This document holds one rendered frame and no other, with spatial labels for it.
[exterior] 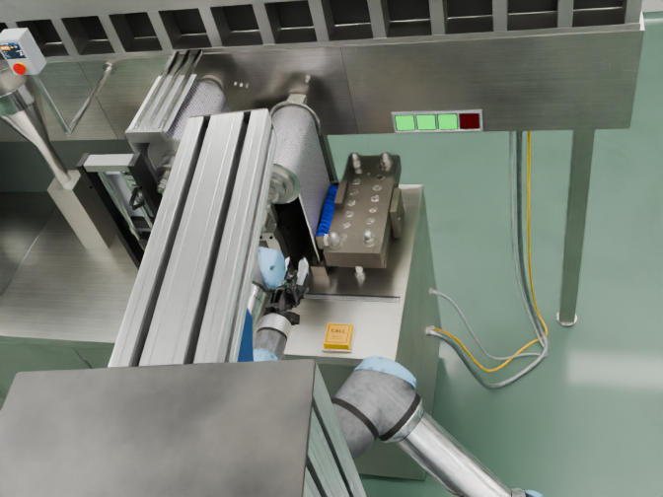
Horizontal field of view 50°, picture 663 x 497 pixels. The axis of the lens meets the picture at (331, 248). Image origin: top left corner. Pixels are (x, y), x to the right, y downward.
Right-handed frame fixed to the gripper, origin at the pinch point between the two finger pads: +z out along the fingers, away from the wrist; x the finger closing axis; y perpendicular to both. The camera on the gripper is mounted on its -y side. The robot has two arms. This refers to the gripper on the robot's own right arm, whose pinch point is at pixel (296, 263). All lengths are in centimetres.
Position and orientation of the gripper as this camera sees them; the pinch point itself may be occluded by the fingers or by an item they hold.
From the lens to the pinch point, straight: 187.6
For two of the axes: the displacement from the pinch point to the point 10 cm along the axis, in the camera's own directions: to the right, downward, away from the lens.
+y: -1.9, -6.6, -7.3
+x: -9.6, -0.2, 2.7
